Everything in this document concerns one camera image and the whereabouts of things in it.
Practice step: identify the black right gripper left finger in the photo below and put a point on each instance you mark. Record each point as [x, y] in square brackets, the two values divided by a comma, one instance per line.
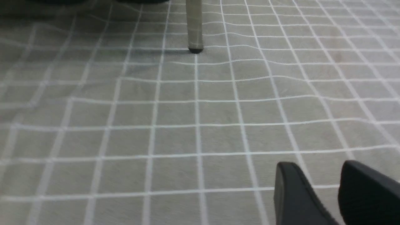
[295, 201]

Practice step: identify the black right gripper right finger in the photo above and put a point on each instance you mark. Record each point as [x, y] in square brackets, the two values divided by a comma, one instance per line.
[367, 197]

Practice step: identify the metal shoe rack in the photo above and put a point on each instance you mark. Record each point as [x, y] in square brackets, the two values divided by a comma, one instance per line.
[194, 26]

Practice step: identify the grey checked tablecloth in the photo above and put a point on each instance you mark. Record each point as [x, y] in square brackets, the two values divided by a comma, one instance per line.
[108, 119]

